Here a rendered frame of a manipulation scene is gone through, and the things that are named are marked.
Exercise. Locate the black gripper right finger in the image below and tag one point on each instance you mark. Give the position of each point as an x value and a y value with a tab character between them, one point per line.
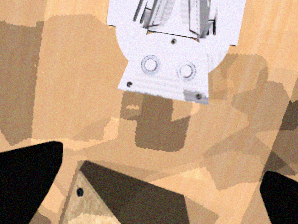
280	195

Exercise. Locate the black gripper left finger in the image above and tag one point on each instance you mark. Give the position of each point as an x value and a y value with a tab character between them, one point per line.
26	175

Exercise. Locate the grey metal plate with two round holes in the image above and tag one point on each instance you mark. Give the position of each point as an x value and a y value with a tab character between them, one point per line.
166	80

